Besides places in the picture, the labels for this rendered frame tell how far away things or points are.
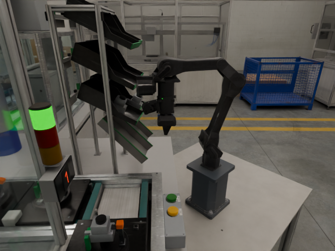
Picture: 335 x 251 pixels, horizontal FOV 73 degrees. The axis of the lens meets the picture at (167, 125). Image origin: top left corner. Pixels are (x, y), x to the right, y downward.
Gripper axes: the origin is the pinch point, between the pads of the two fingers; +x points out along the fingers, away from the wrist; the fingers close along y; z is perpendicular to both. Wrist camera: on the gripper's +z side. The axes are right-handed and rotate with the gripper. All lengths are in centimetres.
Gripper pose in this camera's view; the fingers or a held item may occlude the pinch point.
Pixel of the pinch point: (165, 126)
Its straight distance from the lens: 84.4
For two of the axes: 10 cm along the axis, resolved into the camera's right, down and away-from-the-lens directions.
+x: -0.1, 9.2, 4.0
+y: 0.4, 4.0, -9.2
